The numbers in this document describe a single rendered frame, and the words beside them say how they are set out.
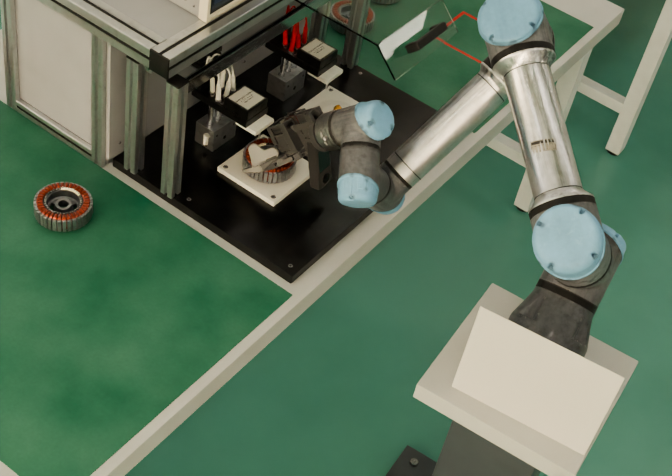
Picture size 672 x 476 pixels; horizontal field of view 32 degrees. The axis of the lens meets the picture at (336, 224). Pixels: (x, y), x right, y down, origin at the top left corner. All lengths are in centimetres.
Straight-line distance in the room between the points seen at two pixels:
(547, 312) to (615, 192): 179
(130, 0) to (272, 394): 118
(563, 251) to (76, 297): 88
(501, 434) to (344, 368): 104
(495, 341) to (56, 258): 84
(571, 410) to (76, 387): 85
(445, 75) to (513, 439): 104
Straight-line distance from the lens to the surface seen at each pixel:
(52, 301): 217
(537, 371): 201
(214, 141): 242
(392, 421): 300
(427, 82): 277
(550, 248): 195
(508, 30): 208
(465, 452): 230
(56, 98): 244
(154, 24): 219
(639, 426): 321
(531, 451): 209
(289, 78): 257
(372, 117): 212
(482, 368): 206
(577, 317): 209
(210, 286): 220
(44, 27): 236
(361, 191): 210
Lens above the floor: 238
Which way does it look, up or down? 44 degrees down
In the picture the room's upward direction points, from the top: 12 degrees clockwise
